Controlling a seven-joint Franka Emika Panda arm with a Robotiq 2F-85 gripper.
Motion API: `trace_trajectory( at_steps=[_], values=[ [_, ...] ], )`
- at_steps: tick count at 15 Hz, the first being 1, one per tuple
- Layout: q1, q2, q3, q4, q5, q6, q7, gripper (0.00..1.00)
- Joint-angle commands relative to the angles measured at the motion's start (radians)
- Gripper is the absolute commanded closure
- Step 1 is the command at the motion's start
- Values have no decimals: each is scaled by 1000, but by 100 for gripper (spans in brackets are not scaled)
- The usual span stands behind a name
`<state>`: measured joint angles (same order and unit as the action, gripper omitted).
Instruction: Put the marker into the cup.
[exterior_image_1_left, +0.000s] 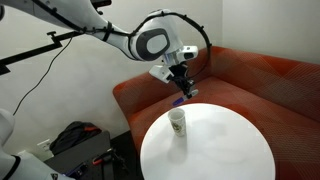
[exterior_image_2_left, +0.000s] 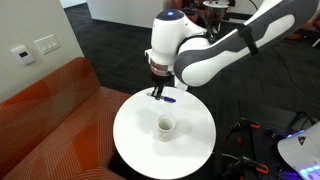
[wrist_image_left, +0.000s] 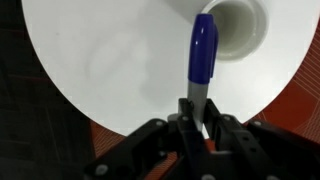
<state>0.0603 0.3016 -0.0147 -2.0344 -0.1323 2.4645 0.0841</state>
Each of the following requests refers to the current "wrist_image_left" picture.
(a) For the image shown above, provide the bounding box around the blue capped grey marker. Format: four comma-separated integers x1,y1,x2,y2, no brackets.
185,13,220,134

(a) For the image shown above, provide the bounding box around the white paper cup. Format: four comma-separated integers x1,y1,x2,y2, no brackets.
166,0,270,63

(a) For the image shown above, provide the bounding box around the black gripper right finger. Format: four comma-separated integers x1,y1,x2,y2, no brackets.
203,98,320,180

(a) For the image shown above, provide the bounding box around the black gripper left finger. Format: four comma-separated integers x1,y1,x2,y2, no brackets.
82,97,211,180

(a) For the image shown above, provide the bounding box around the orange patterned sofa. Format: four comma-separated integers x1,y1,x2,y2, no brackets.
89,19,320,158

